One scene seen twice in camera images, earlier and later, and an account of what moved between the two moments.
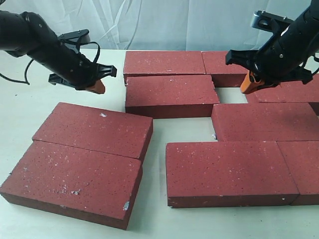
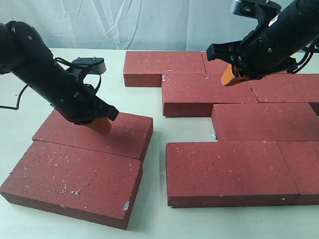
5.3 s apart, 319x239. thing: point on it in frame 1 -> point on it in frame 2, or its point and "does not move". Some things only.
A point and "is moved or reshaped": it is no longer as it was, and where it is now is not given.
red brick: [265, 122] does not move
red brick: [98, 130] does not move
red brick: [171, 96] is moved or reshaped
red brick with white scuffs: [97, 187] does not move
